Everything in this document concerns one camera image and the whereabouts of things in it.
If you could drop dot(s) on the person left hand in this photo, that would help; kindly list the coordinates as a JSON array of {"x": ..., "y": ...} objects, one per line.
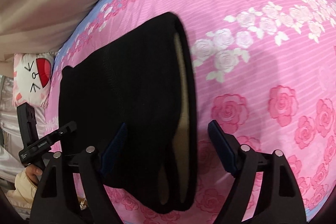
[{"x": 33, "y": 173}]

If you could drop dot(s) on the black pants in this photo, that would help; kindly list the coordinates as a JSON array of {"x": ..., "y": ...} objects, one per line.
[{"x": 134, "y": 100}]

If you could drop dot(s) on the cream left sleeve forearm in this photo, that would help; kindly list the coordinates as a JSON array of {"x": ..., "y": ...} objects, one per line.
[{"x": 22, "y": 196}]

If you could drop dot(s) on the white cat face pillow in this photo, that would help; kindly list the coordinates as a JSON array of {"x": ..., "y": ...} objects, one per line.
[{"x": 32, "y": 79}]

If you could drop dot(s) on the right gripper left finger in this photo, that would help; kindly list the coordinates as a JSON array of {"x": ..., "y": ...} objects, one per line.
[{"x": 56, "y": 199}]

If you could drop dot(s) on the pink floral bed sheet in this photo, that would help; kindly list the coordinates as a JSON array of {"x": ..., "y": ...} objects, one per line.
[{"x": 264, "y": 69}]

